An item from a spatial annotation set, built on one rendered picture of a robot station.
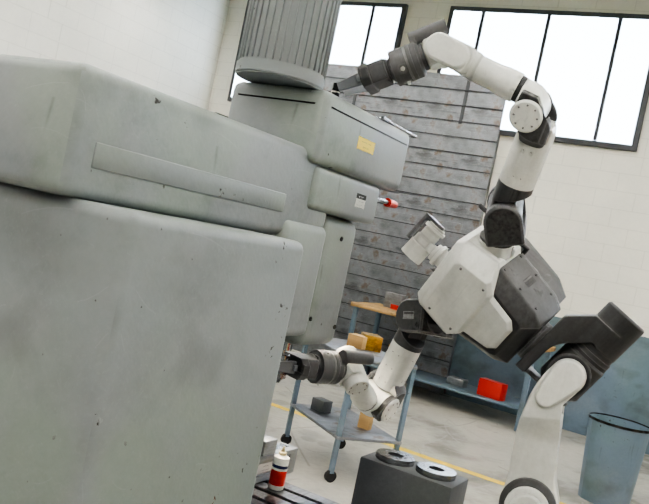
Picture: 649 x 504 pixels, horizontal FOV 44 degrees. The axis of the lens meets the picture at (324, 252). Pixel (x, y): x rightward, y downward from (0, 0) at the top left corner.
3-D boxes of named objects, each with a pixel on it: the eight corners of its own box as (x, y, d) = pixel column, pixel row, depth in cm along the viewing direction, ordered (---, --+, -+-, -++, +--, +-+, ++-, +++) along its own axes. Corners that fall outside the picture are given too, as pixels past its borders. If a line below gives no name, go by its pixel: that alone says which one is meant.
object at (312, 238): (224, 313, 199) (245, 210, 198) (307, 337, 187) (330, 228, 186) (175, 312, 182) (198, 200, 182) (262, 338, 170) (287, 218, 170)
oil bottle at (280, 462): (273, 484, 207) (281, 442, 207) (286, 489, 205) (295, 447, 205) (264, 486, 204) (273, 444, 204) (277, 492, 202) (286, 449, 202)
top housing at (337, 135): (317, 179, 226) (329, 122, 226) (401, 193, 214) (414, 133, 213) (217, 146, 185) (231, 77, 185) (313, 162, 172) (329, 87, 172)
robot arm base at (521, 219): (523, 231, 215) (481, 221, 216) (536, 188, 208) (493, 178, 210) (520, 258, 202) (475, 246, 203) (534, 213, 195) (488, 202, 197)
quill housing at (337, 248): (270, 327, 215) (294, 209, 214) (336, 346, 205) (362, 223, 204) (228, 327, 198) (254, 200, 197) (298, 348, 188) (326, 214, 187)
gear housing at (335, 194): (295, 210, 218) (302, 174, 218) (374, 225, 206) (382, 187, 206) (222, 192, 189) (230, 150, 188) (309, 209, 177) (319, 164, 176)
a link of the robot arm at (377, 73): (364, 94, 192) (411, 75, 189) (352, 57, 193) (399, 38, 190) (375, 105, 204) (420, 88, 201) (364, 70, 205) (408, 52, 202)
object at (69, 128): (245, 227, 198) (262, 147, 197) (324, 244, 187) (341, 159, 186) (-39, 173, 128) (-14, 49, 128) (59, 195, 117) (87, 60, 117)
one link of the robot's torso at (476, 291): (529, 348, 235) (441, 264, 244) (601, 274, 213) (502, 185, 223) (481, 394, 214) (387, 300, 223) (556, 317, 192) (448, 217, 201)
